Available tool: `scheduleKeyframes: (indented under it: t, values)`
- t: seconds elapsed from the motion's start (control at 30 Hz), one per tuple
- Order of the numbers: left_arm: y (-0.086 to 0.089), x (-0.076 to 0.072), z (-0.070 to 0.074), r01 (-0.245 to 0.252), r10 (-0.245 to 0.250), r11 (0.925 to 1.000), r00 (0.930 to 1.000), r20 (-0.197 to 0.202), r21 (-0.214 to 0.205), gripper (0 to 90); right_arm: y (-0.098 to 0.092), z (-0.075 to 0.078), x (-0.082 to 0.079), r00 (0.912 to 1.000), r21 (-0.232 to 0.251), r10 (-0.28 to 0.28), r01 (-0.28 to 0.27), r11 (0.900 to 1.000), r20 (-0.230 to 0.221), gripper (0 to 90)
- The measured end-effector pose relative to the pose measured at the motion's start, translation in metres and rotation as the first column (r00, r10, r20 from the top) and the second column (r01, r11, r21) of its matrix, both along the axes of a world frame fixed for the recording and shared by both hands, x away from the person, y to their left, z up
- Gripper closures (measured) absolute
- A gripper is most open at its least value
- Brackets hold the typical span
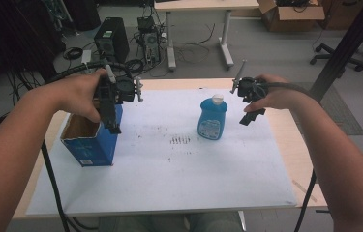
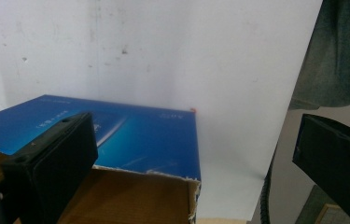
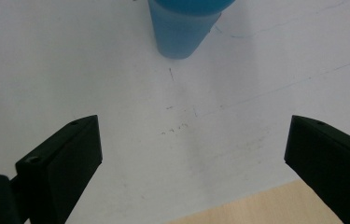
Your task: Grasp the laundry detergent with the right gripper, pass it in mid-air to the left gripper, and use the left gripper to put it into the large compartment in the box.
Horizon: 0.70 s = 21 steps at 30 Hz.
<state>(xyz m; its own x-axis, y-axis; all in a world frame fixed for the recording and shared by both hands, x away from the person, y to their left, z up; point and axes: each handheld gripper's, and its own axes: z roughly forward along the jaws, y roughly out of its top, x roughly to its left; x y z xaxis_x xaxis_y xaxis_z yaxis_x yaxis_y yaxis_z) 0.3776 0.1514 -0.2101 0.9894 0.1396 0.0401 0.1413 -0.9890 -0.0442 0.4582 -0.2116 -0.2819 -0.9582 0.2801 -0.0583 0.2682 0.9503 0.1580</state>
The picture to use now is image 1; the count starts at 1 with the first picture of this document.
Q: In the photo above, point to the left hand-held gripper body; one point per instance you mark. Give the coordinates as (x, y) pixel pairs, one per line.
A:
(124, 87)

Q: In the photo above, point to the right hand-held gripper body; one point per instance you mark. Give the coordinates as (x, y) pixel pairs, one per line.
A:
(250, 90)

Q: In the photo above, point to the blue cardboard box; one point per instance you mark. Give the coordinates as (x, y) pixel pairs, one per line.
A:
(100, 148)

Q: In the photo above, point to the blue liquid bottle white cap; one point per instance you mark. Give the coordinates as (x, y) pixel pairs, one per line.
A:
(212, 121)

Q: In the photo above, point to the person's right hand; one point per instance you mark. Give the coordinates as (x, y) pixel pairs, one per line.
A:
(279, 95)

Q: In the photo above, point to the person's left hand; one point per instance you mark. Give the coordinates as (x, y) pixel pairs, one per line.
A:
(79, 95)

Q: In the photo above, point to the small white power supply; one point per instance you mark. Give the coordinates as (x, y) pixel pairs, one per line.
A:
(86, 56)

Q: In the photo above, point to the black computer tower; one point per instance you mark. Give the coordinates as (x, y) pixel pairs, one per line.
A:
(113, 38)

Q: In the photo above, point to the open computer case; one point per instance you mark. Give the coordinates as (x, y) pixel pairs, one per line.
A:
(150, 42)

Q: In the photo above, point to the open brown cardboard box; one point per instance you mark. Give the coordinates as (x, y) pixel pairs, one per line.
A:
(295, 14)

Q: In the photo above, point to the black office chair base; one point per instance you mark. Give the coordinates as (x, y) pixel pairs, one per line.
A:
(334, 54)

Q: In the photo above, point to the grey floor mat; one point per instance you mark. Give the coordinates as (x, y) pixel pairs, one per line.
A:
(343, 119)

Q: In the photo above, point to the white table mat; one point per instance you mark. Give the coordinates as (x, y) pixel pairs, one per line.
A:
(175, 177)

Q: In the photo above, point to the wooden table white legs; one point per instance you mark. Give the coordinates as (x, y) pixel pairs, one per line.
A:
(201, 5)

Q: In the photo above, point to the white table leg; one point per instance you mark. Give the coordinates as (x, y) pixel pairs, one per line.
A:
(242, 222)

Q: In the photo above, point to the black metal stand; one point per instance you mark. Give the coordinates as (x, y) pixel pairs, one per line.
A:
(347, 45)

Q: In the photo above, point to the black curtain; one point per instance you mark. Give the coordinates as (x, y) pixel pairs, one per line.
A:
(14, 32)

